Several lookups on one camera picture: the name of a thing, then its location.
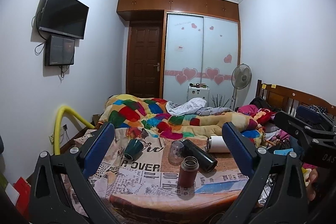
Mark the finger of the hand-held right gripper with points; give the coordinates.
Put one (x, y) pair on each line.
(311, 112)
(294, 124)

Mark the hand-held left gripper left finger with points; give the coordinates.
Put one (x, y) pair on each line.
(101, 146)

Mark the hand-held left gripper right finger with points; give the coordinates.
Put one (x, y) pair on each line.
(236, 148)

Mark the white thermos cup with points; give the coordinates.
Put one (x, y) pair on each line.
(219, 144)

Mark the dark green cup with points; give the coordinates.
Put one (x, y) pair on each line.
(132, 150)

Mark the black thermos cup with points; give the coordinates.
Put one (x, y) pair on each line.
(199, 157)

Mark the red-brown thermos cup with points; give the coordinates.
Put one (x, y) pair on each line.
(187, 174)

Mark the clear glass cup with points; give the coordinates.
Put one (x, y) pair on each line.
(175, 153)

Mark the person's right hand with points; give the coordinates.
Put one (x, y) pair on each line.
(312, 183)

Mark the light blue paper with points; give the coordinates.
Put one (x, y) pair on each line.
(283, 152)

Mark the wooden bed headboard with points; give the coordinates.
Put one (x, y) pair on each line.
(283, 95)

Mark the red plush toy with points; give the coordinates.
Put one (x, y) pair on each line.
(263, 115)

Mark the black bag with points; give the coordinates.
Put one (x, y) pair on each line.
(261, 102)

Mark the pink clothing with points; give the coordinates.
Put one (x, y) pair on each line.
(248, 109)

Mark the yellow foam tube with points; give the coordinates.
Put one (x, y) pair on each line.
(58, 129)

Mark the dark spiky plant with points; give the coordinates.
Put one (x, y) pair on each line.
(220, 102)

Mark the newspaper print bed sheet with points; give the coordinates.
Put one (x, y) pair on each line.
(147, 174)

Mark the grey white quilt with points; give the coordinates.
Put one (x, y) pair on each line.
(191, 107)

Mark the colourful patchwork blanket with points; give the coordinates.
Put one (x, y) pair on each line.
(157, 119)

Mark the small white appliance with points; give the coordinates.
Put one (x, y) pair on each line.
(198, 95)

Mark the standing electric fan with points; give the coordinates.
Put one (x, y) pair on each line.
(242, 74)

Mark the red box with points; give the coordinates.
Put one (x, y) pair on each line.
(22, 192)

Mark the brown wooden door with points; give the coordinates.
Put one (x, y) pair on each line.
(144, 61)

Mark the sliding wardrobe with heart stickers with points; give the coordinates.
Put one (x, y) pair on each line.
(202, 56)

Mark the brown overhead cabinet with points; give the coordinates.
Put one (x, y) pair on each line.
(178, 3)

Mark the wall socket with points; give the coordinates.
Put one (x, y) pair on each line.
(61, 130)

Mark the small black wall screen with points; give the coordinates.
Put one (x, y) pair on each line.
(59, 50)

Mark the wall-mounted black television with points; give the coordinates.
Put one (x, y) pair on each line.
(64, 12)

